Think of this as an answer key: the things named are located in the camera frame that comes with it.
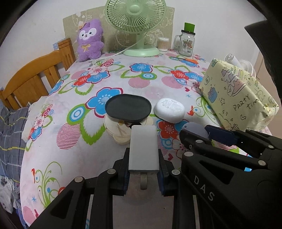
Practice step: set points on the green desk fan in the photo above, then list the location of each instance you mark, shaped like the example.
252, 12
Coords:
136, 17

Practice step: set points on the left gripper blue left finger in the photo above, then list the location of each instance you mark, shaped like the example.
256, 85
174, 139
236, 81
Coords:
122, 168

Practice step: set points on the black round compact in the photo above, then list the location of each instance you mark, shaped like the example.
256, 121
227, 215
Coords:
129, 108

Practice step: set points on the beige cartoon board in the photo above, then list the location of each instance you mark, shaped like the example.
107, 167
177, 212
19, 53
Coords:
113, 39

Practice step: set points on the white earbud case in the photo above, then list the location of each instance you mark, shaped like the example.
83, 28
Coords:
169, 110

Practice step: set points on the white standing fan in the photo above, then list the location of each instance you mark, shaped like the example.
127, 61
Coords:
243, 64

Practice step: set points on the wooden bed headboard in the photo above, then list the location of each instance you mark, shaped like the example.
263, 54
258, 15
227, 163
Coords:
26, 85

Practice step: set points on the cotton swab container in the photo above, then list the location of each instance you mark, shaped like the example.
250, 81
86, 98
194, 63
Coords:
163, 44

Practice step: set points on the yellow cartoon paper box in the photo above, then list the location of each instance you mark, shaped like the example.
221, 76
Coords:
239, 100

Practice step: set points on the grey round tag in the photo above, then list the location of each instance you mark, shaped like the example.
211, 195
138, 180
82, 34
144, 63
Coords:
196, 129

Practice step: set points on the floral tablecloth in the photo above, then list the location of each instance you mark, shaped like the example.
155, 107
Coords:
65, 133

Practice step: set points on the orange handled scissors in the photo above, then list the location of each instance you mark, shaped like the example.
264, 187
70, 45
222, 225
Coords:
184, 60

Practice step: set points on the white power adapter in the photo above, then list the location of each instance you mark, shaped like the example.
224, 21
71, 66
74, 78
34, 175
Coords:
144, 154

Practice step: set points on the glass jar green lid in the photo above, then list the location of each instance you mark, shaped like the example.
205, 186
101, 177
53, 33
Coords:
184, 43

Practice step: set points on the purple plush rabbit toy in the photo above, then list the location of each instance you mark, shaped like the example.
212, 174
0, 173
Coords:
89, 40

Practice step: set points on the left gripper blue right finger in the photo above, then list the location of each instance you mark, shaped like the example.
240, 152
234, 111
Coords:
164, 176

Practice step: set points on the blue plaid bedding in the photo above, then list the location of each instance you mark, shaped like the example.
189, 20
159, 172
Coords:
12, 151

